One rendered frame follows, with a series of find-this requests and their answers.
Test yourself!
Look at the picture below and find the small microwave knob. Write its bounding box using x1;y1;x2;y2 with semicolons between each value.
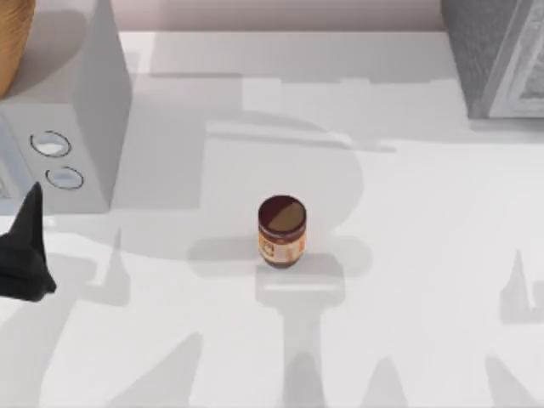
44;166;85;190

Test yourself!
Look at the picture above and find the brown jar with label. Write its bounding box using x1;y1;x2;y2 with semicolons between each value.
257;195;308;270

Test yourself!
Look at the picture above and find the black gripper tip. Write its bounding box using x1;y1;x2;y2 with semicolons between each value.
0;181;58;303

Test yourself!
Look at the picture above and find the large microwave knob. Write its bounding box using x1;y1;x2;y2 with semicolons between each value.
29;130;72;159

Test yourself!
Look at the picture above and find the pale microwave oven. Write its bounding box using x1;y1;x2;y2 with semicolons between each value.
0;0;133;215

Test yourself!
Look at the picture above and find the grey cabinet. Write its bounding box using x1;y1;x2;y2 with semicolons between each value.
440;0;544;120

